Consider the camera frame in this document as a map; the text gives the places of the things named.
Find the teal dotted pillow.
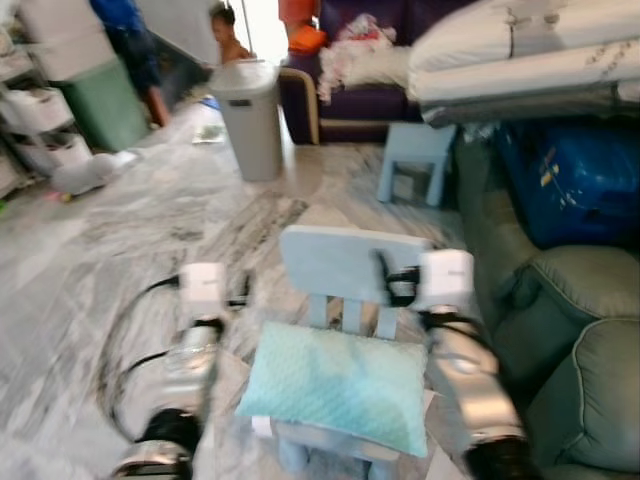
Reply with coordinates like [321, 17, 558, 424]
[235, 322, 432, 459]

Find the purple sofa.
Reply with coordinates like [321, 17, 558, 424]
[278, 0, 521, 147]

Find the green leather sofa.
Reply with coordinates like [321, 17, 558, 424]
[455, 130, 640, 480]

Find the light blue small chair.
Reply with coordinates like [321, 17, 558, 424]
[250, 225, 463, 477]

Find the light blue plastic stool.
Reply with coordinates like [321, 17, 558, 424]
[377, 122, 459, 208]

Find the grey trash bin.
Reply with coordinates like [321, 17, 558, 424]
[208, 59, 287, 184]

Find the white bag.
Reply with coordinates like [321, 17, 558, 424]
[50, 150, 142, 197]

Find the blue plastic bag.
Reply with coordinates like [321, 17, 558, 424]
[495, 120, 640, 251]

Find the white pink cloth heap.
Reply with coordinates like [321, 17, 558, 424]
[317, 14, 412, 103]

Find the green bin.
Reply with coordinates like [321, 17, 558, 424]
[58, 58, 152, 154]

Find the shirtless child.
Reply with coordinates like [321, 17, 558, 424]
[209, 3, 254, 67]

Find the white folded mattress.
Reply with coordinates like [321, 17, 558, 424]
[408, 0, 640, 127]

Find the orange cushion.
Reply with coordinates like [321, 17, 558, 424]
[279, 0, 330, 57]

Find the person in blue clothes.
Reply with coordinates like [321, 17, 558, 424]
[90, 0, 173, 129]

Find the white storage rack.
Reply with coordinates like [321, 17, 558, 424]
[0, 0, 113, 193]

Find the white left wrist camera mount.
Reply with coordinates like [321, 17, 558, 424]
[180, 262, 230, 320]

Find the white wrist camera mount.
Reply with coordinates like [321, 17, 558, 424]
[415, 250, 477, 312]
[180, 262, 230, 320]

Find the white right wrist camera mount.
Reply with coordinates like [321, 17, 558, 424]
[415, 250, 477, 312]

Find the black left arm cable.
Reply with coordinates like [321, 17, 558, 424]
[98, 276, 187, 443]

